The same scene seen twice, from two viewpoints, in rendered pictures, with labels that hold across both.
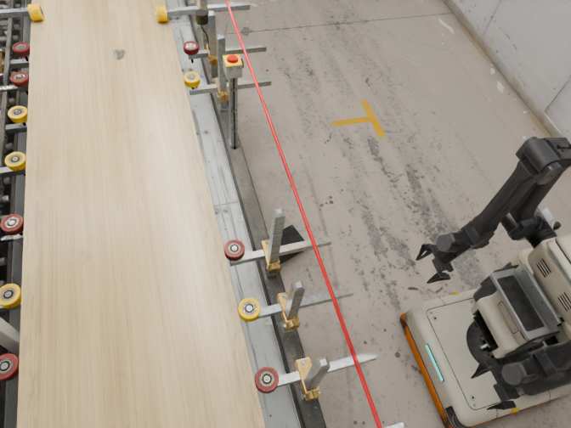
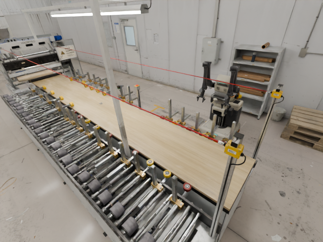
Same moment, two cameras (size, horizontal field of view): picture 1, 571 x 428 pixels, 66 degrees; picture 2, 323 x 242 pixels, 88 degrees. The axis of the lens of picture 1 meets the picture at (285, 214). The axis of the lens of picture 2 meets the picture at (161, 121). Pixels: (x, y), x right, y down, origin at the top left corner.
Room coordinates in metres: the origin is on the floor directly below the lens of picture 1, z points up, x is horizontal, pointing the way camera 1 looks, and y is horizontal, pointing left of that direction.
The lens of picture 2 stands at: (-1.25, 1.09, 2.34)
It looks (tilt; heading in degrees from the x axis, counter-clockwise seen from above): 34 degrees down; 336
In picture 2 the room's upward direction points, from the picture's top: 3 degrees counter-clockwise
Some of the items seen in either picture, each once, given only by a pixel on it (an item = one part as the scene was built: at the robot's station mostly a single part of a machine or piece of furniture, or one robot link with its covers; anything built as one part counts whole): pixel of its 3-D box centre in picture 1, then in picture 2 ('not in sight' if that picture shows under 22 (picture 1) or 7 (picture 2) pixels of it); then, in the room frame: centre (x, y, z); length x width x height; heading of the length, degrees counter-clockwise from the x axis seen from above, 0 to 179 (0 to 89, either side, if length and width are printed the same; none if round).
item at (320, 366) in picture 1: (312, 380); (196, 126); (0.37, -0.18, 0.88); 0.04 x 0.04 x 0.48; 24
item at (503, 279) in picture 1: (521, 305); (219, 98); (0.71, -0.88, 0.99); 0.28 x 0.16 x 0.22; 24
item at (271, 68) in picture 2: not in sight; (250, 82); (1.32, -2.38, 0.78); 0.90 x 0.45 x 1.55; 24
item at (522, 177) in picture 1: (505, 199); (205, 76); (0.84, -0.64, 1.40); 0.11 x 0.06 x 0.43; 24
